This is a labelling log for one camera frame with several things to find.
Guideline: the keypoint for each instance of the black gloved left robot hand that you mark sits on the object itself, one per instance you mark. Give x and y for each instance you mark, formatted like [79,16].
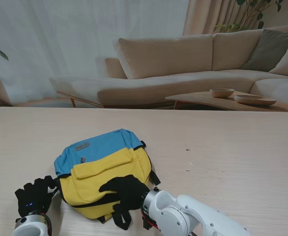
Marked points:
[33,196]

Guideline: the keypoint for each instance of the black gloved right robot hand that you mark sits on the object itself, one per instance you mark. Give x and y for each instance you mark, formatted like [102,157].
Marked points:
[129,191]

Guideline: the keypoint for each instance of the blue and yellow school backpack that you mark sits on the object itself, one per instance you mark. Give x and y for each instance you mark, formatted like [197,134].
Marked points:
[97,179]

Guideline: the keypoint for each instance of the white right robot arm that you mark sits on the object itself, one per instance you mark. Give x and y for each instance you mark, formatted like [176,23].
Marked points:
[188,216]

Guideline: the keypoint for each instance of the wooden coffee table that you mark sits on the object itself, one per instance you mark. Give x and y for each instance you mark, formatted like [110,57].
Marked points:
[195,98]

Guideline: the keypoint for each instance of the beige sofa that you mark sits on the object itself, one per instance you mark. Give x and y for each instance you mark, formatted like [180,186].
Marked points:
[170,81]

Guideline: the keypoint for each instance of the small deep wooden bowl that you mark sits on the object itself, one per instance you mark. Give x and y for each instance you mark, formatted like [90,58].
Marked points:
[222,93]

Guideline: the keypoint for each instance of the wide shallow wooden bowl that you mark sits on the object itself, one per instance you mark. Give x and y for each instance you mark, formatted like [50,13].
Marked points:
[254,100]

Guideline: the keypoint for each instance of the white sheer curtain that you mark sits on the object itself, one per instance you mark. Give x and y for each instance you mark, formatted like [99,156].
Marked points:
[60,37]

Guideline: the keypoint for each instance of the beige curtain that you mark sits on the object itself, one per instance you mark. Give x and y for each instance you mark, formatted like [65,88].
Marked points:
[198,17]

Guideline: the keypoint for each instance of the tall green leafy plant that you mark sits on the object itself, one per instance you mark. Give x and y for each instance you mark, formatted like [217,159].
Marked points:
[228,27]

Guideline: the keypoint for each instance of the grey sofa cushion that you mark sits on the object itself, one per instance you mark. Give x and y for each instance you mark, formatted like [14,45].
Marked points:
[269,49]

